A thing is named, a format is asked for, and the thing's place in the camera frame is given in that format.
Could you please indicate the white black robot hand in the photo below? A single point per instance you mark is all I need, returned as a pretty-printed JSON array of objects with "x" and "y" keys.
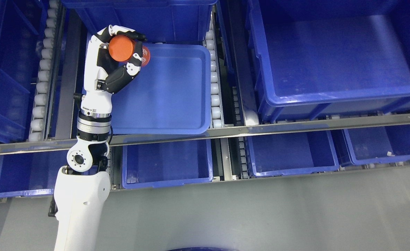
[{"x": 103, "y": 77}]

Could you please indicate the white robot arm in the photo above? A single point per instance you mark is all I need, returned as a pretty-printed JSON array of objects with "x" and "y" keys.
[{"x": 82, "y": 185}]

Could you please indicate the blue shallow plastic tray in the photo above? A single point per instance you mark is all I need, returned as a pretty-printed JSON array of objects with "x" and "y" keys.
[{"x": 170, "y": 96}]

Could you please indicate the white roller track left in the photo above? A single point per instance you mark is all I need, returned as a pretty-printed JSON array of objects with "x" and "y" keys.
[{"x": 42, "y": 101}]

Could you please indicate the white roller track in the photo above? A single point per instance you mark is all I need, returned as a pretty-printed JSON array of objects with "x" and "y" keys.
[
  {"x": 42, "y": 101},
  {"x": 217, "y": 120}
]

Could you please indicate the blue bin top centre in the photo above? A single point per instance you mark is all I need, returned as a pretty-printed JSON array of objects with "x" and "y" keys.
[{"x": 162, "y": 21}]

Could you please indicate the blue lower bin centre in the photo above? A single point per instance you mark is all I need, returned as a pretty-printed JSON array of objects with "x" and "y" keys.
[{"x": 169, "y": 164}]

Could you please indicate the blue bin far left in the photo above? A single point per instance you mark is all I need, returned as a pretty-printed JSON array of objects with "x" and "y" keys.
[{"x": 22, "y": 24}]

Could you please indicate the blue lower bin left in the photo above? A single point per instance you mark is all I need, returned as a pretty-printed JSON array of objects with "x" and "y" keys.
[{"x": 31, "y": 174}]

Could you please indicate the white roller track centre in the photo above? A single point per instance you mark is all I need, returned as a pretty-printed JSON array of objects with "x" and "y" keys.
[{"x": 217, "y": 120}]

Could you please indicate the large blue bin right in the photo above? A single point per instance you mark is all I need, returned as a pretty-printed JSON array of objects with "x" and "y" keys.
[{"x": 318, "y": 58}]

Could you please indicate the blue lower bin far right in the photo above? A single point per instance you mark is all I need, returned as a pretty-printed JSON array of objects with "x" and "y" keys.
[{"x": 372, "y": 145}]

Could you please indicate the metal shelf front rail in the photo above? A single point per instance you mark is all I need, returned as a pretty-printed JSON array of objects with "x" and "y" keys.
[{"x": 227, "y": 132}]

